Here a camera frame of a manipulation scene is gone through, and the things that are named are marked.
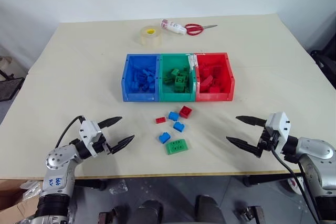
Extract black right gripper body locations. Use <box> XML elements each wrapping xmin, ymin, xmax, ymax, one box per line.
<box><xmin>257</xmin><ymin>126</ymin><xmax>280</xmax><ymax>153</ymax></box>

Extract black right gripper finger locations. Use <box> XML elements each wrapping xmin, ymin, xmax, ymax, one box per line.
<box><xmin>235</xmin><ymin>115</ymin><xmax>267</xmax><ymax>127</ymax></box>
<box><xmin>226</xmin><ymin>136</ymin><xmax>263</xmax><ymax>158</ymax></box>

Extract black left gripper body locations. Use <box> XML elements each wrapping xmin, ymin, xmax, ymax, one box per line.
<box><xmin>91</xmin><ymin>132</ymin><xmax>114</xmax><ymax>156</ymax></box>

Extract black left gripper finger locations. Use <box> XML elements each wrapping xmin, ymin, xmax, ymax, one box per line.
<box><xmin>109</xmin><ymin>134</ymin><xmax>135</xmax><ymax>155</ymax></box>
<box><xmin>98</xmin><ymin>116</ymin><xmax>123</xmax><ymax>129</ymax></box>

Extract blue plastic bin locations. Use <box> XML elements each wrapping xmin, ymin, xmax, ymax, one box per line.
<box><xmin>121</xmin><ymin>53</ymin><xmax>161</xmax><ymax>103</ymax></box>

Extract red plastic bin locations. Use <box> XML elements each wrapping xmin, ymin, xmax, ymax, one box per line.
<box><xmin>193</xmin><ymin>52</ymin><xmax>235</xmax><ymax>102</ymax></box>

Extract clear plastic bag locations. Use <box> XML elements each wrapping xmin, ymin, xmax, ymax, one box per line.
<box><xmin>19</xmin><ymin>179</ymin><xmax>43</xmax><ymax>204</ymax></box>
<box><xmin>108</xmin><ymin>180</ymin><xmax>129</xmax><ymax>195</ymax></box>

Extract red and white object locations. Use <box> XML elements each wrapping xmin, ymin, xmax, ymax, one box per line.
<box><xmin>287</xmin><ymin>177</ymin><xmax>303</xmax><ymax>195</ymax></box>

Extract green sloped toy brick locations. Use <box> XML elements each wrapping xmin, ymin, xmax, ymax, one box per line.
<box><xmin>165</xmin><ymin>138</ymin><xmax>190</xmax><ymax>156</ymax></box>

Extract green plastic bin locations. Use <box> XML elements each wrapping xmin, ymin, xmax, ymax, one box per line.
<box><xmin>158</xmin><ymin>52</ymin><xmax>197</xmax><ymax>103</ymax></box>

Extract red square toy brick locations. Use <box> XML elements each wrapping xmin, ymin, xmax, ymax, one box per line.
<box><xmin>179</xmin><ymin>105</ymin><xmax>193</xmax><ymax>119</ymax></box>

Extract dark rounded shape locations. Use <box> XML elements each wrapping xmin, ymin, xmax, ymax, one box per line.
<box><xmin>133</xmin><ymin>199</ymin><xmax>164</xmax><ymax>224</ymax></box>

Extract clear packing tape roll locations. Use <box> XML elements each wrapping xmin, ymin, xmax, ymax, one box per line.
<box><xmin>138</xmin><ymin>24</ymin><xmax>163</xmax><ymax>48</ymax></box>

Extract black metal stand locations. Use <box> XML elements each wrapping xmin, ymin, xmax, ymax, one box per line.
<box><xmin>0</xmin><ymin>55</ymin><xmax>26</xmax><ymax>102</ymax></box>

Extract white glue bottle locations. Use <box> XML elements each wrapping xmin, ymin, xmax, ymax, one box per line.
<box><xmin>160</xmin><ymin>18</ymin><xmax>187</xmax><ymax>36</ymax></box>

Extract brown cardboard box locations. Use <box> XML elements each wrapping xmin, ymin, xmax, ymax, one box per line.
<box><xmin>0</xmin><ymin>179</ymin><xmax>40</xmax><ymax>224</ymax></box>

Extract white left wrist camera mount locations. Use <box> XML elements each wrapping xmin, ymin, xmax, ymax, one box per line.
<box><xmin>79</xmin><ymin>120</ymin><xmax>103</xmax><ymax>157</ymax></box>

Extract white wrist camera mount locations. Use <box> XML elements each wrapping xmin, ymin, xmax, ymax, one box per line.
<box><xmin>79</xmin><ymin>120</ymin><xmax>103</xmax><ymax>157</ymax></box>
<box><xmin>263</xmin><ymin>111</ymin><xmax>290</xmax><ymax>154</ymax></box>

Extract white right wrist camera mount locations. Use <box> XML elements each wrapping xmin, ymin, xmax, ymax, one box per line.
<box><xmin>263</xmin><ymin>111</ymin><xmax>290</xmax><ymax>154</ymax></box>

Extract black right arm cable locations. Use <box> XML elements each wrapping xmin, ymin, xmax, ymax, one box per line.
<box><xmin>271</xmin><ymin>146</ymin><xmax>322</xmax><ymax>224</ymax></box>

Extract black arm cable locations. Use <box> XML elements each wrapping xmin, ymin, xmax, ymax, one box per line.
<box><xmin>54</xmin><ymin>115</ymin><xmax>86</xmax><ymax>149</ymax></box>
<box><xmin>271</xmin><ymin>146</ymin><xmax>322</xmax><ymax>224</ymax></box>

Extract black table frame leg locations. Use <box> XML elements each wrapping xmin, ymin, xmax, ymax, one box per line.
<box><xmin>242</xmin><ymin>173</ymin><xmax>302</xmax><ymax>187</ymax></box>
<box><xmin>75</xmin><ymin>179</ymin><xmax>108</xmax><ymax>193</ymax></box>

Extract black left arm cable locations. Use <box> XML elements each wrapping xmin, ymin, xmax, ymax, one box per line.
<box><xmin>54</xmin><ymin>115</ymin><xmax>86</xmax><ymax>149</ymax></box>

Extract red handled scissors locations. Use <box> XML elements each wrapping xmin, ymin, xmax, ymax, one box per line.
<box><xmin>184</xmin><ymin>23</ymin><xmax>218</xmax><ymax>36</ymax></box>

